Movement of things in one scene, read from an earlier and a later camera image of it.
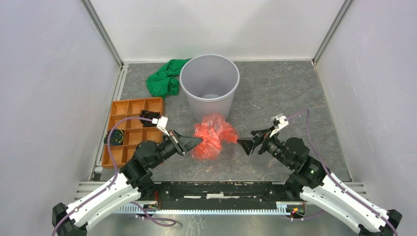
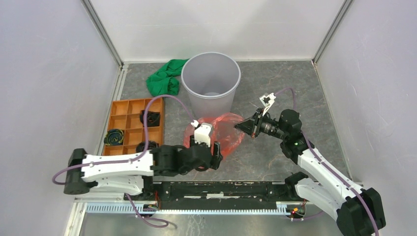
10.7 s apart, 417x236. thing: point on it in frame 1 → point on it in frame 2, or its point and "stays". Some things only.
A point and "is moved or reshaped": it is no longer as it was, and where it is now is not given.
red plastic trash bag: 214,130 is moved or reshaped
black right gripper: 248,145 → 248,126
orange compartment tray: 134,134 stays
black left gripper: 183,143 → 217,156
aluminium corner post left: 103,31 stays
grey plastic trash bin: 210,82 stays
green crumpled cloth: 165,82 stays
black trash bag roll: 149,115 stays
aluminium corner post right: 332,30 stays
